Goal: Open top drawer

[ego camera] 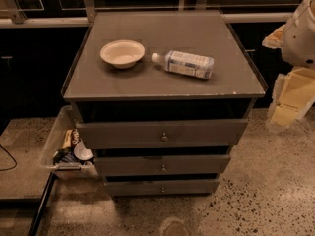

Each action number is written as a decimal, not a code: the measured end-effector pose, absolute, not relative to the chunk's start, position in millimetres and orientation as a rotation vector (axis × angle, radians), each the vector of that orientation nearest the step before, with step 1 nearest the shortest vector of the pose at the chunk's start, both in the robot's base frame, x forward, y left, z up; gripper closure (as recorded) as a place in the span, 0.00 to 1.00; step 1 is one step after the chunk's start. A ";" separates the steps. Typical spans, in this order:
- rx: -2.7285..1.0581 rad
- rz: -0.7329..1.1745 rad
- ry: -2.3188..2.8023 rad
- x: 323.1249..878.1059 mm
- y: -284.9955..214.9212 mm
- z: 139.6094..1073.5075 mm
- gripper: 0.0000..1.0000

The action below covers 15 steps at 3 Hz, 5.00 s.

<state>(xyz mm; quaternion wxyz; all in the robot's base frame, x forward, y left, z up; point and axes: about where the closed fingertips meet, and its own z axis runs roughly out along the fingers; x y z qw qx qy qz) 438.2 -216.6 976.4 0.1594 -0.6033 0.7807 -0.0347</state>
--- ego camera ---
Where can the clear plastic water bottle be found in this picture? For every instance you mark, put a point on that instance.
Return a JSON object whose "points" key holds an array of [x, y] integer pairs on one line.
{"points": [[186, 64]]}

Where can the grey top drawer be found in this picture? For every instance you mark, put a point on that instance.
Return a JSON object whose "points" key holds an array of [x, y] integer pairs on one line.
{"points": [[162, 134]]}

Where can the grey drawer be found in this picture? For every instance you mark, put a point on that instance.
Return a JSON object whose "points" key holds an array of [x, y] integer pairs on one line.
{"points": [[161, 165], [168, 187], [162, 134]]}

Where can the clear plastic storage bin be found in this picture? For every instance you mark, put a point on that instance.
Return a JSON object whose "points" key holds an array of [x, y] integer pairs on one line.
{"points": [[65, 171]]}

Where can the white paper bowl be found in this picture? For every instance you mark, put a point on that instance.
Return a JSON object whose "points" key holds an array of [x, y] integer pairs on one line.
{"points": [[122, 54]]}

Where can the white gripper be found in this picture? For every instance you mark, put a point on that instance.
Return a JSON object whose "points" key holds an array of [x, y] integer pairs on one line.
{"points": [[300, 38]]}

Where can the grey middle drawer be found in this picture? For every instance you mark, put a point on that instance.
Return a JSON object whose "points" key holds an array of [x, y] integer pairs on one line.
{"points": [[161, 165]]}

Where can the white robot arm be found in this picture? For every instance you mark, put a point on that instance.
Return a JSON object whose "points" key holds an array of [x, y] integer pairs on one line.
{"points": [[299, 38]]}

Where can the grey bottom drawer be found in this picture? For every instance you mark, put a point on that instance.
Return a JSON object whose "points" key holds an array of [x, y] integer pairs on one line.
{"points": [[168, 187]]}

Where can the grey drawer cabinet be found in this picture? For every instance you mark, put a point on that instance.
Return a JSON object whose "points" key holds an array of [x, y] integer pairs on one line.
{"points": [[99, 93]]}

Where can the snack bag in bin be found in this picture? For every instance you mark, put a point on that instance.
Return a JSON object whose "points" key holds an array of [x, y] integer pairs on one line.
{"points": [[66, 153]]}

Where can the metal railing frame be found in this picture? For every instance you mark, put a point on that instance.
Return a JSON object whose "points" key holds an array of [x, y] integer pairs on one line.
{"points": [[47, 13]]}

